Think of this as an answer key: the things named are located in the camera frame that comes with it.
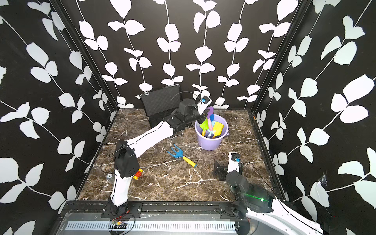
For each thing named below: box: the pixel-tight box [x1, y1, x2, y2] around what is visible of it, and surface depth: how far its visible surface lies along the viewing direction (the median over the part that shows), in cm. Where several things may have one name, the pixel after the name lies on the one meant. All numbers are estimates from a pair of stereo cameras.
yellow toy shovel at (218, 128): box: [212, 121, 224, 139], surface depth 97 cm
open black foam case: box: [140, 84, 182, 129], surface depth 109 cm
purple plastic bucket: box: [194, 114, 229, 151], surface depth 95 cm
